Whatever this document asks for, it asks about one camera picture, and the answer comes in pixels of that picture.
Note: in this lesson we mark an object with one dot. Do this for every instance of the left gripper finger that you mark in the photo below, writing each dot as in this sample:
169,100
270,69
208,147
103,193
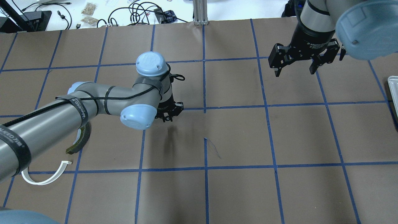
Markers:
178,108

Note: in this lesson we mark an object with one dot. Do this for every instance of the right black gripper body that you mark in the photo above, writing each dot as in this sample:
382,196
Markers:
308,38

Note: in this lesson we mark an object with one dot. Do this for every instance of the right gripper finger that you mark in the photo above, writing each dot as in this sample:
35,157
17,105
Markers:
282,56
328,57

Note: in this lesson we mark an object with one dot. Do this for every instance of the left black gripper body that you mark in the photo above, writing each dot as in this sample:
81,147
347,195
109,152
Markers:
168,108

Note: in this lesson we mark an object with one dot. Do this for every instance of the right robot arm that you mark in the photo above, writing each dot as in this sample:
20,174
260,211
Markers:
363,29

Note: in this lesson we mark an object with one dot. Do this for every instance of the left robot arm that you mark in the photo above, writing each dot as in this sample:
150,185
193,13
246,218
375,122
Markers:
149,98

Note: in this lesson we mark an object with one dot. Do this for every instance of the ribbed aluminium tray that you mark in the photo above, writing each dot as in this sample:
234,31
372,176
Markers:
392,82

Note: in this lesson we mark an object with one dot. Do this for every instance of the green brake shoe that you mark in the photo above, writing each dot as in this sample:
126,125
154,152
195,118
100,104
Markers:
82,138

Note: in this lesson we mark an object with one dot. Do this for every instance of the aluminium frame post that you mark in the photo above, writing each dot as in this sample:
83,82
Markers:
200,16

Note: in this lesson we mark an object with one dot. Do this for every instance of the black camera stand base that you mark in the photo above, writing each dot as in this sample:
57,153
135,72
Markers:
38,19

